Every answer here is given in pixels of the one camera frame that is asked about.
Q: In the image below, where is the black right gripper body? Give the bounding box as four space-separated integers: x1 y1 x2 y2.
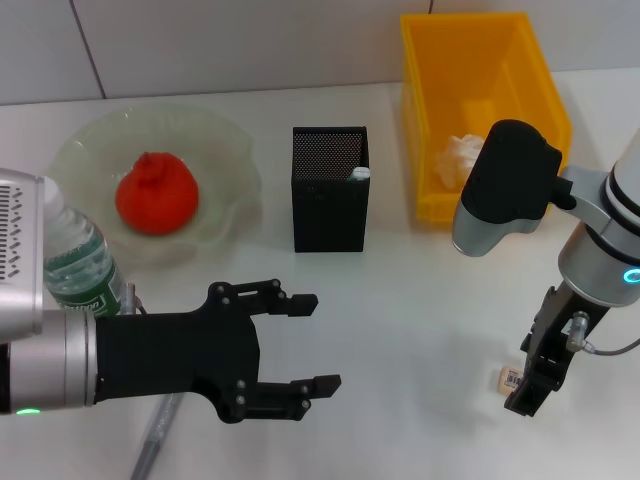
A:
531 281 610 375

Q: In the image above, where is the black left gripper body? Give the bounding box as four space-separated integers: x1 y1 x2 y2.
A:
94 281 264 425

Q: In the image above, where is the beige eraser with barcode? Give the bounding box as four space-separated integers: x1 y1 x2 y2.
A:
498 366 525 396

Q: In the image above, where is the grey pen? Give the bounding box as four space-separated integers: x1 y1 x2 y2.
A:
130 392 184 480

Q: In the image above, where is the clear bottle with green label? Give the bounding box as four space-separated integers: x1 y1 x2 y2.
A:
43 175 130 321

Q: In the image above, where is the orange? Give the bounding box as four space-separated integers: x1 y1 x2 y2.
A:
114 151 201 236

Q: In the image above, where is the white paper ball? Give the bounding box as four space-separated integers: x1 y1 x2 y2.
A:
433 133 487 190

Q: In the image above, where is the black mesh pen holder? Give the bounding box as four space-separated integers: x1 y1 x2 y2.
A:
291 125 370 254

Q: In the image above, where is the pale green glass fruit plate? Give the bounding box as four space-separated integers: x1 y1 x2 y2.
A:
47 105 264 269

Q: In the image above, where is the yellow plastic bin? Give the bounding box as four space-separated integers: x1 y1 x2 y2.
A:
399 12 574 224

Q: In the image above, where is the left gripper cable with plugs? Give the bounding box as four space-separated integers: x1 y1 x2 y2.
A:
122 282 150 317

